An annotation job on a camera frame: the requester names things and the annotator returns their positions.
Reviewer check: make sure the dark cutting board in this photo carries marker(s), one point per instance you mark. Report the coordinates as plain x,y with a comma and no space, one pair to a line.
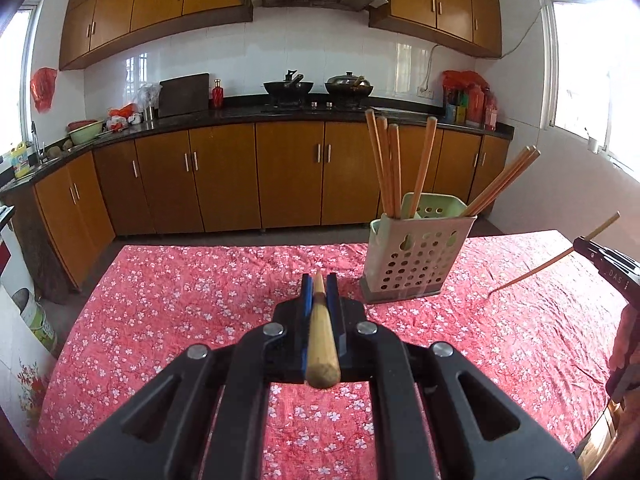
184,95

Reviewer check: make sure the pale green perforated utensil holder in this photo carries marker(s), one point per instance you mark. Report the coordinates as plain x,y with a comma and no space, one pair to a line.
410,260

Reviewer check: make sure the blue container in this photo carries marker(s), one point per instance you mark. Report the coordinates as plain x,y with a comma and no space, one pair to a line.
455,110

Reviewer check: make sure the white floral cabinet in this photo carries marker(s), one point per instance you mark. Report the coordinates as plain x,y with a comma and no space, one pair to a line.
22,390

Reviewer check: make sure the red bottle with gold cap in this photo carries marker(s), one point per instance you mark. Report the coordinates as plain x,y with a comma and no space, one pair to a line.
217,96

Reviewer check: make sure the large red plastic bag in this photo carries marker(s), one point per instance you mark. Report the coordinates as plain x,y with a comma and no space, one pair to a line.
462,80

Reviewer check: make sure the white wall socket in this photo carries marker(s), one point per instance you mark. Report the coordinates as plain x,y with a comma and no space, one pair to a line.
425,92

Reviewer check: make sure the wooden lower cabinet row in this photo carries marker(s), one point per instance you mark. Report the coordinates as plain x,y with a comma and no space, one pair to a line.
225,175

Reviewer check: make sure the gas stove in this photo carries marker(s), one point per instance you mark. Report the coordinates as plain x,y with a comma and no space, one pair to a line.
320,106

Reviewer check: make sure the green basin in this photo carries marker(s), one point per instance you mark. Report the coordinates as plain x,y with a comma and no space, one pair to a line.
85,134

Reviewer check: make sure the white and green bucket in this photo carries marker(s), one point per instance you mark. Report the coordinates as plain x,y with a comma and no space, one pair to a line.
37,320

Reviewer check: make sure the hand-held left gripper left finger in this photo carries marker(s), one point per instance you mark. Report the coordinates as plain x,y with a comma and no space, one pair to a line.
301,320

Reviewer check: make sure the wooden chopstick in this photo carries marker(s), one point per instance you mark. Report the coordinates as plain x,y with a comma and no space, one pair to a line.
386,160
424,165
508,184
530,272
378,160
503,180
395,170
500,175
322,350

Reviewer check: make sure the small red plastic bag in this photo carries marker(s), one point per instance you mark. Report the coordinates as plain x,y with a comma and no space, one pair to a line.
121,114

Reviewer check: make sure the white cup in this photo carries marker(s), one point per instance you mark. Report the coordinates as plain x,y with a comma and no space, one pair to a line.
592,146

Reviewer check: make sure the black pot with steel lid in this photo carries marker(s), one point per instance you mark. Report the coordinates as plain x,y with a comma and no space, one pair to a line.
349,89

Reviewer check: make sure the red plastic bag on wall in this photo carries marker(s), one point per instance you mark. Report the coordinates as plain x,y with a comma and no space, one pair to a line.
43,89

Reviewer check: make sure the narrow window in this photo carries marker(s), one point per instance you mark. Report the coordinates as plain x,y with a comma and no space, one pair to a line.
17,85

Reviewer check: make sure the wooden upper cabinet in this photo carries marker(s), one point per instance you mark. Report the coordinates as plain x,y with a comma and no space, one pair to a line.
435,0
150,0

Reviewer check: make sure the red floral tablecloth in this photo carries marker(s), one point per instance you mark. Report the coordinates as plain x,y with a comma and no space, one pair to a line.
200,310

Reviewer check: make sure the wide window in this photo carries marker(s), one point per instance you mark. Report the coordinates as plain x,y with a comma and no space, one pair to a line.
590,75

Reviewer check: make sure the clear plastic bag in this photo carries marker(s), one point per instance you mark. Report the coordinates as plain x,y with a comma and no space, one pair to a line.
148,97

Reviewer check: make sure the yellow detergent bottle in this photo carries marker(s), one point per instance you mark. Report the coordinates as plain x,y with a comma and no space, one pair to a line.
21,162

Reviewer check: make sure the black kitchen countertop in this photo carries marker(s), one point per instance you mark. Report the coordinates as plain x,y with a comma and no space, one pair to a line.
240,112

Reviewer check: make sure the person's right hand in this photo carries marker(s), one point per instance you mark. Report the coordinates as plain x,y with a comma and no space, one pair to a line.
627,340

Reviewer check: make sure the orange bottle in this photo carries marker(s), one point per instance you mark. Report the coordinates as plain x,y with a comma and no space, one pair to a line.
475,107

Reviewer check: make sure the black wok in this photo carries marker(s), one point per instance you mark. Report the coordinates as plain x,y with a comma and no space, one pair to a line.
288,90

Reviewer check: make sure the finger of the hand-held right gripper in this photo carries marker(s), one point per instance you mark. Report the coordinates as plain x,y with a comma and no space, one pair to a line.
590,252

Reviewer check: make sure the red sauce bottle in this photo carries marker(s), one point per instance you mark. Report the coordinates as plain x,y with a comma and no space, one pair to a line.
491,112

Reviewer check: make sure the steel faucet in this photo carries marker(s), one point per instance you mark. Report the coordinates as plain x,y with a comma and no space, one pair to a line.
35,142

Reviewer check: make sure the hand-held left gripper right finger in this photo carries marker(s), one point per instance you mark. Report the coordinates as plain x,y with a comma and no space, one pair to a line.
337,320

